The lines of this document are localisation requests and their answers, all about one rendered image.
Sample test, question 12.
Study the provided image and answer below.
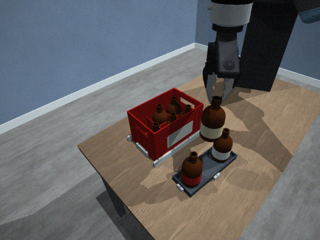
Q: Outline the red crate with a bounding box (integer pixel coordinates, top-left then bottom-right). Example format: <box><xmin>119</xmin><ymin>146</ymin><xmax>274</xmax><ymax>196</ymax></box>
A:
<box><xmin>127</xmin><ymin>89</ymin><xmax>202</xmax><ymax>161</ymax></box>

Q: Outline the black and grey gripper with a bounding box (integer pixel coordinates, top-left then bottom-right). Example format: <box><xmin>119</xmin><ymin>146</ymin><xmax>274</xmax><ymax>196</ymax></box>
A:
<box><xmin>202</xmin><ymin>24</ymin><xmax>244</xmax><ymax>105</ymax></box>

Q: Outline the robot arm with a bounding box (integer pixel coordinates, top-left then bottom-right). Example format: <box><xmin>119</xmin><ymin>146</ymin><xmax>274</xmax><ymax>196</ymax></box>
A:
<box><xmin>207</xmin><ymin>0</ymin><xmax>320</xmax><ymax>79</ymax></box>

